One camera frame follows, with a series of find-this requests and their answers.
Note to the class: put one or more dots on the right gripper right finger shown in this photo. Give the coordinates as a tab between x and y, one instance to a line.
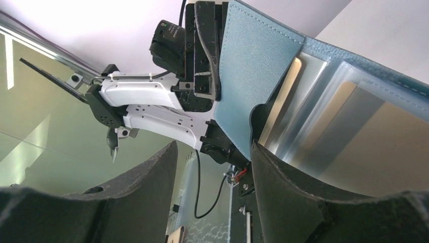
296	207

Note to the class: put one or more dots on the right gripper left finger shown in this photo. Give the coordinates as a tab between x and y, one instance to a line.
132	207

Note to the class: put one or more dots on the blue leather card holder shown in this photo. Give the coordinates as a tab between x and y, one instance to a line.
256	54

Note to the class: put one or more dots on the gold credit card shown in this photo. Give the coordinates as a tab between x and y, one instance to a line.
370	141

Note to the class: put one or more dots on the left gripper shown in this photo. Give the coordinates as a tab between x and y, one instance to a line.
199	86

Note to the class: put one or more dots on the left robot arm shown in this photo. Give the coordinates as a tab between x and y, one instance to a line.
179	103

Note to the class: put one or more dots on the gold card in pocket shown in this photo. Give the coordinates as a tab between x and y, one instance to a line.
274	117

